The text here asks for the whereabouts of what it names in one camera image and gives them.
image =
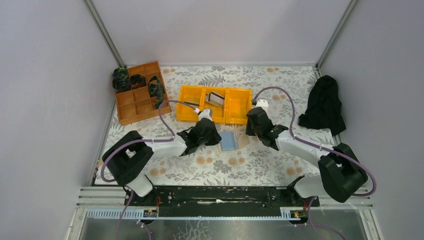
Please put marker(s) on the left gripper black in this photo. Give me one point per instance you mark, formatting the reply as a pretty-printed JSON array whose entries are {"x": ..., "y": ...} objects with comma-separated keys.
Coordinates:
[{"x": 205, "y": 131}]

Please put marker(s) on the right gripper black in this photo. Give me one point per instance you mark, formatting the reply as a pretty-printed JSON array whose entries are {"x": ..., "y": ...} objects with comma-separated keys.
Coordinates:
[{"x": 255, "y": 122}]

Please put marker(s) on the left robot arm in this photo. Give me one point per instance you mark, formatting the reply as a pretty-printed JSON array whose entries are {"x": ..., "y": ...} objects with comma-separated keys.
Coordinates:
[{"x": 124, "y": 162}]

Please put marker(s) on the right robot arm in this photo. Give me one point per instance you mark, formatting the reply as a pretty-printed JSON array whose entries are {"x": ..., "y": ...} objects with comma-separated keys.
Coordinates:
[{"x": 339, "y": 175}]

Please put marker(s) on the card in left bin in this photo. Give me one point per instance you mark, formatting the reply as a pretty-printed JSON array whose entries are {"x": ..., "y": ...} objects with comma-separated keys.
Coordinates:
[{"x": 191, "y": 103}]

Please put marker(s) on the card in bin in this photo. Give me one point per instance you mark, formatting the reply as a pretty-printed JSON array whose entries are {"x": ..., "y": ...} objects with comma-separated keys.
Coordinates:
[
  {"x": 215, "y": 99},
  {"x": 191, "y": 103}
]

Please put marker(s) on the card in middle bin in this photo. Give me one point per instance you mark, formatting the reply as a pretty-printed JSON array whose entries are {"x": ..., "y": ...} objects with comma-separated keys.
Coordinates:
[{"x": 215, "y": 99}]

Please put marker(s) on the yellow three-compartment bin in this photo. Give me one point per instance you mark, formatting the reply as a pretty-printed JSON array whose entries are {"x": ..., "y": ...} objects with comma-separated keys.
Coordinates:
[{"x": 228, "y": 105}]

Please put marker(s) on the camo belt in tray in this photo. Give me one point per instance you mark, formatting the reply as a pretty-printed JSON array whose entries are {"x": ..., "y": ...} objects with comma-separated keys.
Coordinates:
[{"x": 156, "y": 89}]

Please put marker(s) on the black cloth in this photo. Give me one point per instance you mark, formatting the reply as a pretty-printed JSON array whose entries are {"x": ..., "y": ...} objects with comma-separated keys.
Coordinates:
[{"x": 324, "y": 108}]

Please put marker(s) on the orange compartment tray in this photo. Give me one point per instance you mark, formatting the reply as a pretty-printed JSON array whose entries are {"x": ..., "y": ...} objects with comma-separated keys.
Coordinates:
[{"x": 136, "y": 105}]

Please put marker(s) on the rolled belt in tray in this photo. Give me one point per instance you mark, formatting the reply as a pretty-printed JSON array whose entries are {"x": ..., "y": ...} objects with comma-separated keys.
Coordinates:
[{"x": 137, "y": 81}]

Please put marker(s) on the rolled camo belt outside tray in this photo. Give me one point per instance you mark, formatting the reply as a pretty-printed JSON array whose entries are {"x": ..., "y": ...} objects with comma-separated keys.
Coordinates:
[{"x": 120, "y": 80}]

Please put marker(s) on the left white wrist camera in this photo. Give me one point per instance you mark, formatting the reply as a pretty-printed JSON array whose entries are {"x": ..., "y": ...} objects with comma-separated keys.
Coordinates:
[{"x": 204, "y": 114}]

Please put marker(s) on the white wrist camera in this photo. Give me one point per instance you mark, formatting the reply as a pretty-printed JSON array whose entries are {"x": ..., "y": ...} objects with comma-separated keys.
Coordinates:
[
  {"x": 261, "y": 103},
  {"x": 204, "y": 114}
]

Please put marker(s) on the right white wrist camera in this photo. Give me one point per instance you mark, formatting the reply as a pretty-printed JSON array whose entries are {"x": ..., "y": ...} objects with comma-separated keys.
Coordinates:
[{"x": 261, "y": 103}]

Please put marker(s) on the aluminium frame rails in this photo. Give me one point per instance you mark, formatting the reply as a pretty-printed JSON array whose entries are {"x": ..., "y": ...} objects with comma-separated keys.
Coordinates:
[{"x": 114, "y": 196}]

